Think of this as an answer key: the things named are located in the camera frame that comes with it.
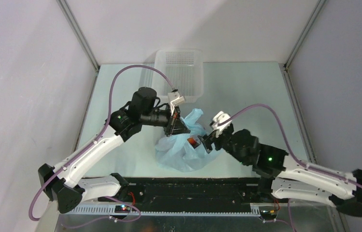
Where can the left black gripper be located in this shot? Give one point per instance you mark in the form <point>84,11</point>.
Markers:
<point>176,125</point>

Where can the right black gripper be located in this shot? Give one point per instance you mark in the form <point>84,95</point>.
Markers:
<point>206,140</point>

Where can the small red fake apple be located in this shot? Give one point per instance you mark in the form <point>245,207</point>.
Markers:
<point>193,142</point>

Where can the light blue plastic bag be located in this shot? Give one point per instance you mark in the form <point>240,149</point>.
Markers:
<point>175,153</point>

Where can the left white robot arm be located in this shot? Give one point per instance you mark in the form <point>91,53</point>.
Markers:
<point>65,182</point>

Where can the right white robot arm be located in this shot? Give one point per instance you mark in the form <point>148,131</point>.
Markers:
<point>285,178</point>

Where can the white perforated plastic basket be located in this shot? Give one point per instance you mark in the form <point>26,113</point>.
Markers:
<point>184,69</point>

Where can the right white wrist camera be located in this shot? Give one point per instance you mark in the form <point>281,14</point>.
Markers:
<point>220,122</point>

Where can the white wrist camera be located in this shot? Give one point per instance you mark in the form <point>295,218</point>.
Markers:
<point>175,99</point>
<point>220,122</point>

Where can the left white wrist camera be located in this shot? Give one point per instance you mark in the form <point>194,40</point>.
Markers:
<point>175,99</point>

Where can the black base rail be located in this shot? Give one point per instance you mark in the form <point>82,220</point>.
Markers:
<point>193,195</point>

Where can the left aluminium frame post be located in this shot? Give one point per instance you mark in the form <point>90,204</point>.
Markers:
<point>76,29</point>

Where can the aluminium frame post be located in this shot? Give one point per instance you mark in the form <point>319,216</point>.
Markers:
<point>305,32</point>
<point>76,29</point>

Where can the right aluminium frame post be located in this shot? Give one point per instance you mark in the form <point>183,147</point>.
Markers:
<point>305,32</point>

